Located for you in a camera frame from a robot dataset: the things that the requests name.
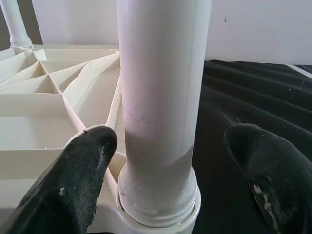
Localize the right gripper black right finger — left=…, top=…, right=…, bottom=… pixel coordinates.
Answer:
left=223, top=123, right=312, bottom=234

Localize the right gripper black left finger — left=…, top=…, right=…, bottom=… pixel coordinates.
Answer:
left=0, top=124, right=118, bottom=234

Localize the white plastic table top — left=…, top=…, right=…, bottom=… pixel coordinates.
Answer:
left=0, top=43, right=203, bottom=234

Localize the white plastic table leg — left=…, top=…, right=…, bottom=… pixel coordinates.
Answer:
left=0, top=0, right=34, bottom=48
left=116, top=0, right=210, bottom=226

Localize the black cloth cover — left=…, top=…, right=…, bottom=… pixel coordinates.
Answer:
left=192, top=59, right=312, bottom=234

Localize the white tape strip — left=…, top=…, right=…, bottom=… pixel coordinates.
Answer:
left=291, top=64, right=312, bottom=76

